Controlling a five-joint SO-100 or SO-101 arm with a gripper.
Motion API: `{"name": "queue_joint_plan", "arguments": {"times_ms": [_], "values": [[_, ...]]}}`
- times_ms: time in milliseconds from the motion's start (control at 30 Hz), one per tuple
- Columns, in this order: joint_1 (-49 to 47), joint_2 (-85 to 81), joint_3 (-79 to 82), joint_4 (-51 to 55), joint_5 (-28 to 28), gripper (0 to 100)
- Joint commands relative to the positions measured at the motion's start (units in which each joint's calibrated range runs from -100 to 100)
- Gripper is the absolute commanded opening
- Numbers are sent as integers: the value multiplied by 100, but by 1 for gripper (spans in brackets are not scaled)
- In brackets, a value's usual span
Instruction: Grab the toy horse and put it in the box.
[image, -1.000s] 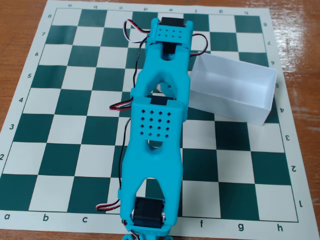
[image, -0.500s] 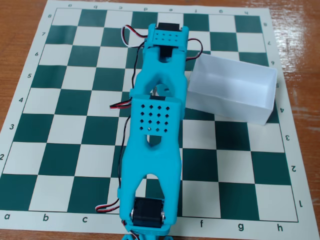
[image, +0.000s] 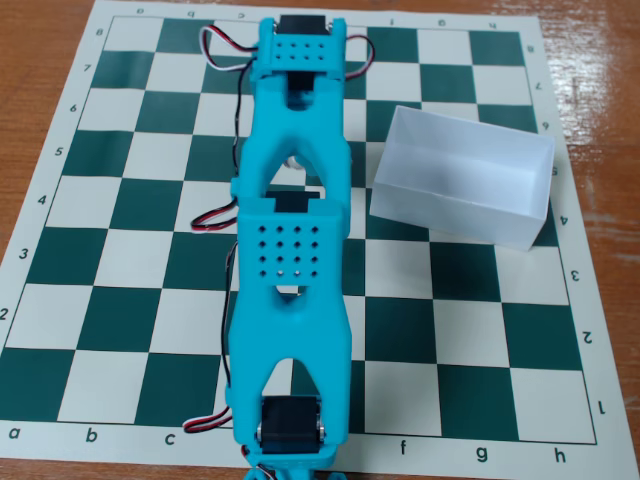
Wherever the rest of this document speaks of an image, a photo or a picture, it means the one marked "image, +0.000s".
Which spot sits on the small white toy horse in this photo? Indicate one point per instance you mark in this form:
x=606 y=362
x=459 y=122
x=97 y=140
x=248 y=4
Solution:
x=293 y=163

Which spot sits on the green and cream chessboard mat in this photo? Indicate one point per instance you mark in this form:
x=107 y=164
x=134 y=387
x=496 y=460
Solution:
x=125 y=310

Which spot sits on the white open cardboard box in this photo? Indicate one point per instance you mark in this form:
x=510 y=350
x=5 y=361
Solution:
x=450 y=210

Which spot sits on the turquoise robot arm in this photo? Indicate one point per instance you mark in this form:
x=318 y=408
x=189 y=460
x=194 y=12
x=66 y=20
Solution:
x=287 y=250

